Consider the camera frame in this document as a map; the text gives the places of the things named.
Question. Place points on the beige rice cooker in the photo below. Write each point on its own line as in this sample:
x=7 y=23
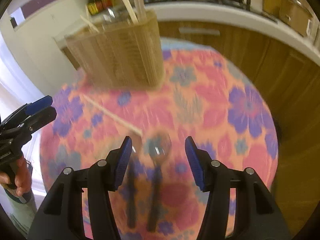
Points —
x=296 y=17

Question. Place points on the white kitchen countertop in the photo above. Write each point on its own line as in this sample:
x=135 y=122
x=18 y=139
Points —
x=225 y=15

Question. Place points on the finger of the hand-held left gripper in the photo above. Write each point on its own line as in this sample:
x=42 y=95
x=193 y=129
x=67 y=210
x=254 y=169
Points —
x=40 y=104
x=40 y=120

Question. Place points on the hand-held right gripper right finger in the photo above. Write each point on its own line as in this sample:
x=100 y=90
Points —
x=196 y=165

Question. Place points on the tall dark sauce bottle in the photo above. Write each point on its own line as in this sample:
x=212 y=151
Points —
x=92 y=2

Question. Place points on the beige plastic slotted basket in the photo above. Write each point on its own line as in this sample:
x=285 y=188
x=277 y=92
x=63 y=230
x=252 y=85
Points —
x=120 y=55

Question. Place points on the floral tablecloth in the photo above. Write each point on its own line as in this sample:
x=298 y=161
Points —
x=212 y=100

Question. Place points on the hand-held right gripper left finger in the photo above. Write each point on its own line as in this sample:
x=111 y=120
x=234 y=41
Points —
x=122 y=165

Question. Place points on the black gas stove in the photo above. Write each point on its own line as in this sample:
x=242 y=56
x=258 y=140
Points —
x=195 y=5

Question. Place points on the wooden base cabinets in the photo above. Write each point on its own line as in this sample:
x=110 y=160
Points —
x=275 y=67

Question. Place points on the person's left hand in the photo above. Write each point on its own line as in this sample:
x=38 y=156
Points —
x=23 y=177

